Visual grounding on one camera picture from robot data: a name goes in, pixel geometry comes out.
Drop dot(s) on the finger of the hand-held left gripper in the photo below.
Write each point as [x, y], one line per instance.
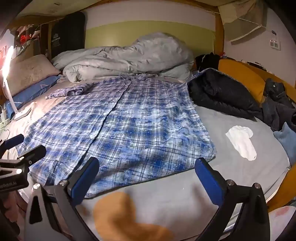
[15, 141]
[34, 153]

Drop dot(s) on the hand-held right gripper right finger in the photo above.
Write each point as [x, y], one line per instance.
[208, 180]

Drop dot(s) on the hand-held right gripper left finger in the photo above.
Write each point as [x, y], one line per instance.
[86, 179]

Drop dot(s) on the blue plaid shirt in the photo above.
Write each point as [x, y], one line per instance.
[127, 120]

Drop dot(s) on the grey heart print bed sheet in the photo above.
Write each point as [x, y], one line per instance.
[180, 192]

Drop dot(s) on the white sock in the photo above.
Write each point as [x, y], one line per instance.
[241, 141]

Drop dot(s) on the blue pillow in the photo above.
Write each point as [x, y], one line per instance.
[34, 90]

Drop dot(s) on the beige pillow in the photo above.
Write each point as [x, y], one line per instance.
[30, 69]

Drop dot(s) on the pale pink cloth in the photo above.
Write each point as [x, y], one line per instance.
[284, 217]

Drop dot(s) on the light blue cloth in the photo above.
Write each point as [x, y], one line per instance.
[285, 139]

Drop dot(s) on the black down jacket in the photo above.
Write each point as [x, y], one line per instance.
[219, 92]

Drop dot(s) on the dark jeans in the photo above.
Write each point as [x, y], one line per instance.
[277, 109]

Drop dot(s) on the cluttered wooden shelf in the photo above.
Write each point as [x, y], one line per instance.
[27, 38]

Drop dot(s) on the yellow cushion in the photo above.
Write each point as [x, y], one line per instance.
[240, 74]

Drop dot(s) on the black bag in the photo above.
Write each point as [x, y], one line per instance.
[208, 61]

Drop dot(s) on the light grey duvet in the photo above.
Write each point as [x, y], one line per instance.
[129, 53]

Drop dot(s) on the pastel checkered bed curtain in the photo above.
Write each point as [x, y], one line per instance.
[245, 23]

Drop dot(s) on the white wall power strip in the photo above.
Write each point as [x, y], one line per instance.
[275, 44]

